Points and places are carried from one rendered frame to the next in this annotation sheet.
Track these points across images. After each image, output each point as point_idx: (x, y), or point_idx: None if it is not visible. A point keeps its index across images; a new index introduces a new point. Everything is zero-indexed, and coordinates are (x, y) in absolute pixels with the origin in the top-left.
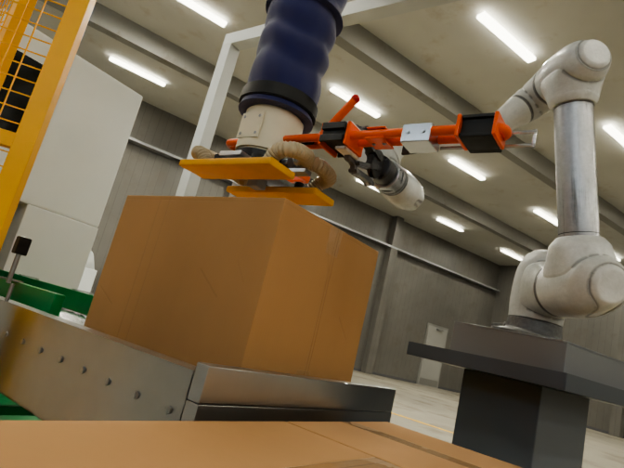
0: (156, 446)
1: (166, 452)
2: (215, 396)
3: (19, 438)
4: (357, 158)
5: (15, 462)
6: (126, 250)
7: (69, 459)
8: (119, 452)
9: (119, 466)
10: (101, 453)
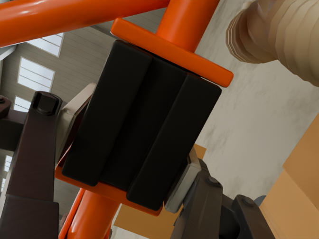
0: (308, 226)
1: (304, 231)
2: None
3: (295, 194)
4: (170, 207)
5: (282, 203)
6: None
7: (288, 210)
8: (297, 218)
9: (288, 222)
10: (295, 215)
